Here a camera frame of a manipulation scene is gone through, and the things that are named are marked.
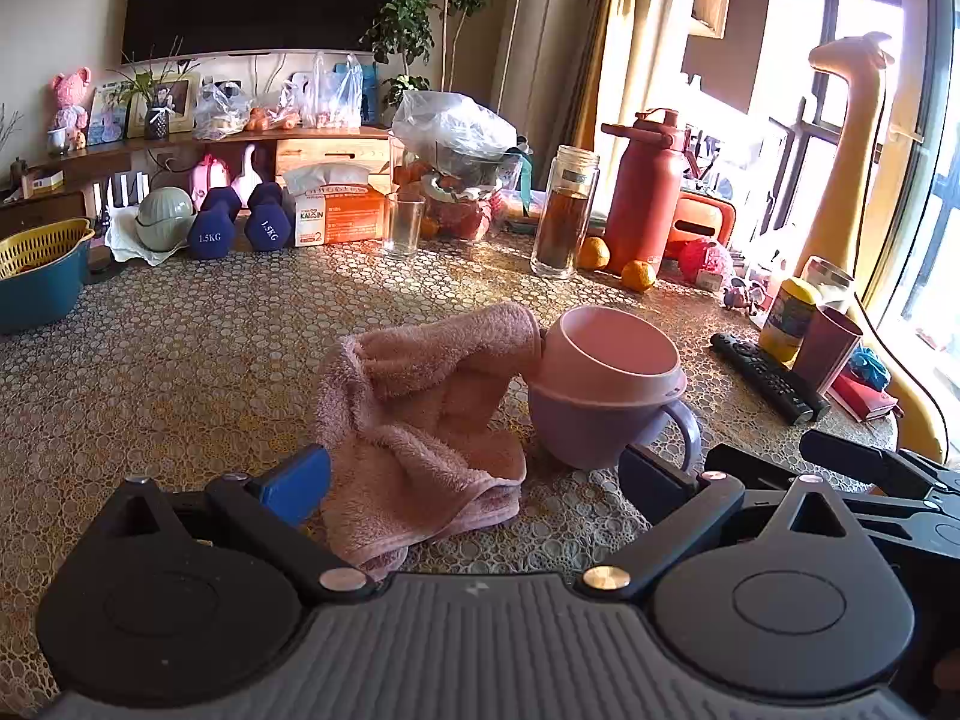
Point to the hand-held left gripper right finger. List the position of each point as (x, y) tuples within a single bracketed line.
[(649, 480)]

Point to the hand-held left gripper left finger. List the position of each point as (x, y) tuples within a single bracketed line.
[(296, 484)]

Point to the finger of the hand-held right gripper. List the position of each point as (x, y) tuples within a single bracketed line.
[(750, 469), (855, 457)]

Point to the pink and purple cup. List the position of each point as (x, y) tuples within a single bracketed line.
[(600, 352)]

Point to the pink towel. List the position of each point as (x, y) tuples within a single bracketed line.
[(420, 420)]

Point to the red notebook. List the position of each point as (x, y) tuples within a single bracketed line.
[(866, 399)]

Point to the black remote control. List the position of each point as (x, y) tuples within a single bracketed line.
[(765, 375)]

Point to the mauve plastic cup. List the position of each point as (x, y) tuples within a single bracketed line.
[(825, 349)]

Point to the yellow lidded bottle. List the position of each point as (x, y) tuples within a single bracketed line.
[(787, 319)]

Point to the small toy figurine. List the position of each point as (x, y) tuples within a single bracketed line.
[(746, 294)]

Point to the glass jar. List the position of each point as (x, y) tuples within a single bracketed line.
[(829, 281)]

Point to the orange fruit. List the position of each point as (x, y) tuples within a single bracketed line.
[(594, 253), (639, 276)]

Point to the orange retro tissue holder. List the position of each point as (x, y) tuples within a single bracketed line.
[(709, 221)]

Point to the blue dumbbell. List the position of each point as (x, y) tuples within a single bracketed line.
[(214, 229), (270, 221)]

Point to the glass tea bottle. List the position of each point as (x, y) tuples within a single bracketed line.
[(562, 225)]

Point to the orange tissue box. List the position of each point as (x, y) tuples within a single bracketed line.
[(337, 217)]

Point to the clear drinking glass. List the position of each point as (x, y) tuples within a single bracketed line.
[(403, 229)]

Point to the red water bottle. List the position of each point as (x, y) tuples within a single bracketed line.
[(645, 195)]

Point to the white cloth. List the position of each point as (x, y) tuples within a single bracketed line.
[(124, 241)]

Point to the pink swan figure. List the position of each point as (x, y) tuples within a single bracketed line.
[(244, 180)]

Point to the plastic bag of fruit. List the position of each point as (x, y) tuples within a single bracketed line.
[(457, 217)]

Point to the teal basin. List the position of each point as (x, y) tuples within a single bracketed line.
[(37, 300)]

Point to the pink toy backpack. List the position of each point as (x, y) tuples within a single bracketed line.
[(206, 176)]

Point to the yellow giraffe figure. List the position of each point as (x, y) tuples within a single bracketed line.
[(855, 135)]

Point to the wooden tv cabinet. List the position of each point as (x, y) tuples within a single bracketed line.
[(330, 154)]

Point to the yellow colander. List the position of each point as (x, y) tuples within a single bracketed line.
[(41, 244)]

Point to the plastic bag of oranges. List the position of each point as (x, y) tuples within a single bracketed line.
[(274, 114)]

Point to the plastic bag of groceries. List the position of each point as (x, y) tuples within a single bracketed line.
[(221, 109)]

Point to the small plant in dark vase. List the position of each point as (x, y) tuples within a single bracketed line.
[(157, 124)]

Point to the clear plastic bag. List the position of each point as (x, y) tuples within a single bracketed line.
[(450, 124)]

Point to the white plastic bag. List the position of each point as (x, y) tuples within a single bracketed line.
[(330, 94)]

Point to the blue package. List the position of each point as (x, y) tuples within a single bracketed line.
[(370, 94)]

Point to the white standing air conditioner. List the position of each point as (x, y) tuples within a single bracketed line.
[(540, 52)]

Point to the pink teddy bear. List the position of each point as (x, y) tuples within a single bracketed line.
[(71, 101)]

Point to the yellow curtain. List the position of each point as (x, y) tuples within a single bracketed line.
[(611, 30)]

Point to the tall indoor plant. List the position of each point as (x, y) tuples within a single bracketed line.
[(405, 22)]

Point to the window frame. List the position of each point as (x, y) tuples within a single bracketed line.
[(829, 60)]

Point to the white photo frame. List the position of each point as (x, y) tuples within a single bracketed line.
[(180, 101)]

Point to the blue photo frame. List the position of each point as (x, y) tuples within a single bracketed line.
[(105, 120)]

